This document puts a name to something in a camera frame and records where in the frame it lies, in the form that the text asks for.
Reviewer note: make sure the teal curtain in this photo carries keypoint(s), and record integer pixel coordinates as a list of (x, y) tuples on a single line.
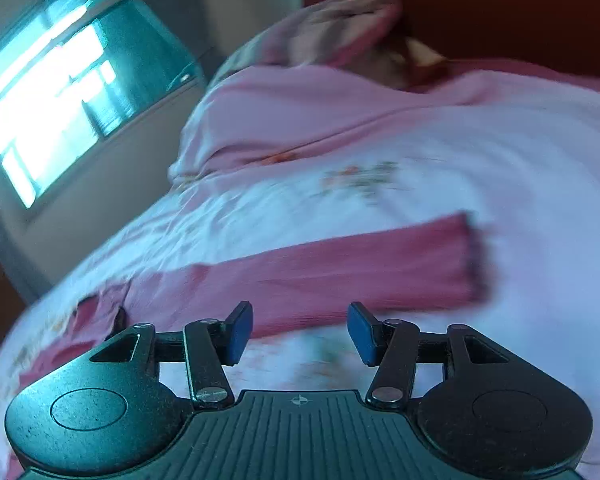
[(130, 60)]

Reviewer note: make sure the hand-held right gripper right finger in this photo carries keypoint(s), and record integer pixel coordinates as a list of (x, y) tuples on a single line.
[(360, 332)]

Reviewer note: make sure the light pink quilt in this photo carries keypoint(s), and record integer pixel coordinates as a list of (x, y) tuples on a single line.
[(290, 110)]

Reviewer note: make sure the pink crumpled cloth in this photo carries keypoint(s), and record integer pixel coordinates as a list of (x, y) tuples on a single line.
[(325, 25)]

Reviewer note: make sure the window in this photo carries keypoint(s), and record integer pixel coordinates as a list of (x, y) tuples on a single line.
[(40, 90)]

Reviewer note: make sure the white floral bed sheet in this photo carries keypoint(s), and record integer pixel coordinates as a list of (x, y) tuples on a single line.
[(530, 185)]

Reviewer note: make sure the red-brown headboard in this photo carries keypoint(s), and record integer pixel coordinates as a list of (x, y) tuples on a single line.
[(505, 10)]

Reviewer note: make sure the dark pink garment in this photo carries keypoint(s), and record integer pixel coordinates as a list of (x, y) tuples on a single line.
[(355, 270)]

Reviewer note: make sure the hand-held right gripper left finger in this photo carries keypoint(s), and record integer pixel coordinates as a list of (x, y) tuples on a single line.
[(240, 332)]

